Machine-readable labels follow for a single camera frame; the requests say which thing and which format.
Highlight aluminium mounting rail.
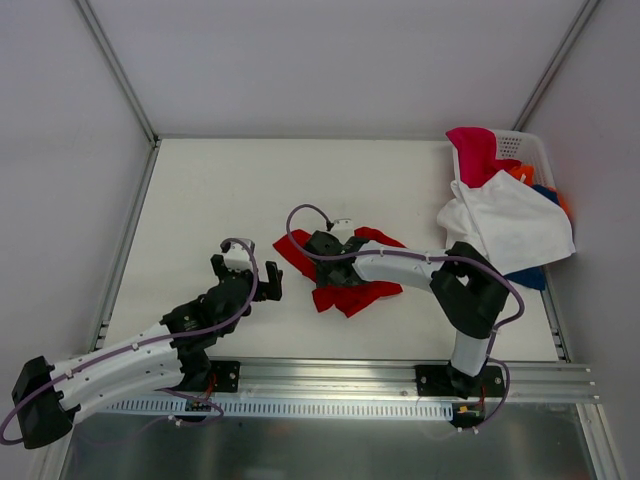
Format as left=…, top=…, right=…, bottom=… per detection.
left=233, top=358, right=601, bottom=404

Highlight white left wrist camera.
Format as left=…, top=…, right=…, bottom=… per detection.
left=220, top=238, right=255, bottom=272

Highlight left aluminium frame bar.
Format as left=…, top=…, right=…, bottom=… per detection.
left=87, top=140, right=162, bottom=352

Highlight red t shirt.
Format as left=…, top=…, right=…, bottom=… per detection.
left=273, top=227, right=405, bottom=318

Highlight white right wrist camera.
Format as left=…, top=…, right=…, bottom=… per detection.
left=327, top=218, right=355, bottom=244

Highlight aluminium frame bar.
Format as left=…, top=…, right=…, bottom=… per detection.
left=155, top=133, right=447, bottom=141
left=87, top=140, right=162, bottom=352

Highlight orange t shirt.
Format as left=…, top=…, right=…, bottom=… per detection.
left=508, top=164, right=571, bottom=217

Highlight blue t shirt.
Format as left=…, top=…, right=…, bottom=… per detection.
left=505, top=184, right=560, bottom=291

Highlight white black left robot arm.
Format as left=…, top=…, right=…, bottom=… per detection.
left=1, top=254, right=283, bottom=449

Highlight aluminium frame post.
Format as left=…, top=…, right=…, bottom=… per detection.
left=512, top=0, right=603, bottom=132
left=72, top=0, right=159, bottom=146

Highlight white plastic basket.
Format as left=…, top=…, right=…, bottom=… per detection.
left=452, top=129, right=558, bottom=191

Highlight magenta t shirt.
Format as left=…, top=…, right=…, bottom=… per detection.
left=446, top=127, right=521, bottom=188

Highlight right aluminium frame post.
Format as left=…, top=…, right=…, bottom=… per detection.
left=512, top=0, right=603, bottom=132

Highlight rear aluminium frame bar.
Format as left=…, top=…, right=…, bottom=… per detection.
left=155, top=133, right=447, bottom=141

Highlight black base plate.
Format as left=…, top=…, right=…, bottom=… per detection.
left=169, top=357, right=241, bottom=394
left=414, top=364, right=506, bottom=399

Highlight white slotted cable duct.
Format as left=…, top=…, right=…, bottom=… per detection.
left=104, top=395, right=453, bottom=422

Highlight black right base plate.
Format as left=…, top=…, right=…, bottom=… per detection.
left=414, top=364, right=506, bottom=399

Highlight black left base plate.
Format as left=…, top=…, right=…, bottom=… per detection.
left=169, top=357, right=241, bottom=394

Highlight left aluminium frame post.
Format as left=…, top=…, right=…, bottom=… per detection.
left=72, top=0, right=159, bottom=146

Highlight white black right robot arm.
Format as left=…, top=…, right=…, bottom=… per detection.
left=303, top=231, right=513, bottom=399

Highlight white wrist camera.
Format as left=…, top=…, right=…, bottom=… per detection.
left=220, top=238, right=255, bottom=272
left=327, top=218, right=355, bottom=244

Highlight white t shirt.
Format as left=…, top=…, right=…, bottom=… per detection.
left=436, top=171, right=576, bottom=275

